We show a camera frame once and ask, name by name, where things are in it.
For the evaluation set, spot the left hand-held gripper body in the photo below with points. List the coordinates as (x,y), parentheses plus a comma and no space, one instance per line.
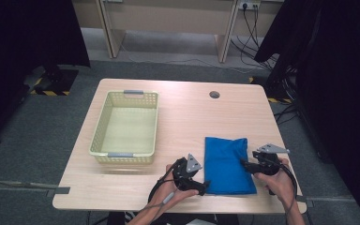
(184,178)

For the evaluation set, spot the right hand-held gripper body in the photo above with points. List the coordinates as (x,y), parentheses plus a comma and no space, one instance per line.
(268,165)

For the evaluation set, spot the blue printed t-shirt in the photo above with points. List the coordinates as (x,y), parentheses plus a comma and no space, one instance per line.
(228,168)

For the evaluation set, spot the pale yellow plastic basket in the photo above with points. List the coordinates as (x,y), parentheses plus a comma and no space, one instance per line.
(125,131)

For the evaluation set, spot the person's right hand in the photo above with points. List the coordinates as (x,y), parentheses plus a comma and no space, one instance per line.
(279,186)

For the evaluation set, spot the person's left hand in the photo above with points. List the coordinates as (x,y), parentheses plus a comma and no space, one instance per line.
(168,197)

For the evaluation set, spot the grey tape strip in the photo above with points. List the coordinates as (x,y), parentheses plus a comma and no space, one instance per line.
(59,190)
(303,200)

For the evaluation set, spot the black stand base striped tape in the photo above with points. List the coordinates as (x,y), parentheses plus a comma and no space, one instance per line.
(59,81)
(278,100)

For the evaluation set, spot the dark curtain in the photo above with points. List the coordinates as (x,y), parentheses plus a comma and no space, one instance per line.
(12,47)
(340,93)

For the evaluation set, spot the white wall power socket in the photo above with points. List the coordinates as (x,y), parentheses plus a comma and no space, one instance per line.
(249,3)

